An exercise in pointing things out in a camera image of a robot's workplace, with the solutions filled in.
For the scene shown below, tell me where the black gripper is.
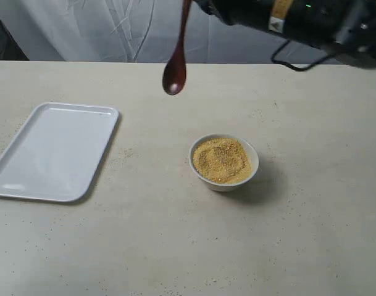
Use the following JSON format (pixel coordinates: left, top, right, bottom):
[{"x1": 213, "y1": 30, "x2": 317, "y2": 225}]
[{"x1": 195, "y1": 0, "x2": 274, "y2": 30}]

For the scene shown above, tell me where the dark brown wooden spoon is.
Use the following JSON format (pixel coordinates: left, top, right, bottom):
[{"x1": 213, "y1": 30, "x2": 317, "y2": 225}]
[{"x1": 162, "y1": 0, "x2": 192, "y2": 96}]

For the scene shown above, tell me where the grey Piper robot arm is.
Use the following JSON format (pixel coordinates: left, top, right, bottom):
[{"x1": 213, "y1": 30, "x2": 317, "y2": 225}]
[{"x1": 197, "y1": 0, "x2": 376, "y2": 72}]

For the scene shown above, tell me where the yellow-brown powder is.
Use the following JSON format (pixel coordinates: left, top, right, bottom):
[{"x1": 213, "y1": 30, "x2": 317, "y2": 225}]
[{"x1": 193, "y1": 138, "x2": 253, "y2": 184}]

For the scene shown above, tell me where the white backdrop cloth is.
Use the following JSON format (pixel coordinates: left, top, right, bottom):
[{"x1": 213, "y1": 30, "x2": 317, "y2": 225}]
[{"x1": 0, "y1": 0, "x2": 376, "y2": 65}]

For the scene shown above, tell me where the white ceramic bowl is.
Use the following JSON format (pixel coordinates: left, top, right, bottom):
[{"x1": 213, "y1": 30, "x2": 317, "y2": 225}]
[{"x1": 188, "y1": 134, "x2": 259, "y2": 192}]

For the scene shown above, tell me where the white rectangular plastic tray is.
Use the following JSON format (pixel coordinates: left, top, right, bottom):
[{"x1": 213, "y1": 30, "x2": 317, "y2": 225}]
[{"x1": 0, "y1": 102, "x2": 119, "y2": 203}]

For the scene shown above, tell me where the black cable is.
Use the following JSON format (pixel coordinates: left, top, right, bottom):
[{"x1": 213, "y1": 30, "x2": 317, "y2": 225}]
[{"x1": 270, "y1": 39, "x2": 338, "y2": 72}]

